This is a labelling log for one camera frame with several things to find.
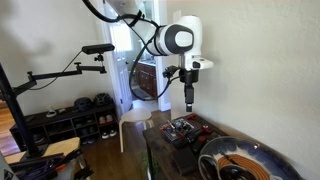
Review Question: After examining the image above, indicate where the black wallet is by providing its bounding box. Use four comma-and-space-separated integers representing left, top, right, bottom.
173, 146, 200, 176

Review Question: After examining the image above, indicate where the clear glass bowl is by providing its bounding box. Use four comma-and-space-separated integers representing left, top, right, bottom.
198, 155, 223, 180

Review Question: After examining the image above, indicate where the white door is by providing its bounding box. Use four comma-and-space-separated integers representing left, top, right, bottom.
98, 0, 134, 116

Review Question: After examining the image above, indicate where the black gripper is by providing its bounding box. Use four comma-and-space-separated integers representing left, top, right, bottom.
181, 68, 200, 113

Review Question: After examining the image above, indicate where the small red object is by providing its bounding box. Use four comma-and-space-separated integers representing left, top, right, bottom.
199, 125, 213, 134

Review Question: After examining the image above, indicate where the light wooden board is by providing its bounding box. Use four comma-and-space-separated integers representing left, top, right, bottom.
4, 136, 82, 165

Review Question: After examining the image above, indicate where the dark wooden console table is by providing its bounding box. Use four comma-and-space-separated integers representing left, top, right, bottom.
142, 113, 234, 180

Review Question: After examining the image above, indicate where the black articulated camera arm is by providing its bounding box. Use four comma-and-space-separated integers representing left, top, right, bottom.
11, 53, 108, 98

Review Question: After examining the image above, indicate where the dark shoe shelf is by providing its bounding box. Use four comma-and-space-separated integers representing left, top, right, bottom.
9, 103, 120, 153

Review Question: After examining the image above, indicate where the white round stool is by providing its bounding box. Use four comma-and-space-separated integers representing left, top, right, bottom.
118, 107, 155, 154

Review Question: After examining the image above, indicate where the brown kitchen cabinet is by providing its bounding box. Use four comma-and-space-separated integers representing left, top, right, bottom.
134, 61, 158, 99

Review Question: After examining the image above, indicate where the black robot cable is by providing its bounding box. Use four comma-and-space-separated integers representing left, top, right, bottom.
81, 0, 184, 102

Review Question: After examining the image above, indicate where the black tray with tools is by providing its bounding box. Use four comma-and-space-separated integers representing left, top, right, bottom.
158, 117, 197, 142

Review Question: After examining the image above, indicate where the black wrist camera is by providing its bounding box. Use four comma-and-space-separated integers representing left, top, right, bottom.
162, 65, 181, 80

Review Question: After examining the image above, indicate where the black stand pole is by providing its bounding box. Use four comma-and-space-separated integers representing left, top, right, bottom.
0, 62, 48, 158

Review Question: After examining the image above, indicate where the black stereo camera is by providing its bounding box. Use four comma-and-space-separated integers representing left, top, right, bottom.
81, 42, 116, 56

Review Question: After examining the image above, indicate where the black bicycle helmet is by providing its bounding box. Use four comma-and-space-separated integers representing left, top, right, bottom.
73, 96, 94, 113
93, 92, 115, 107

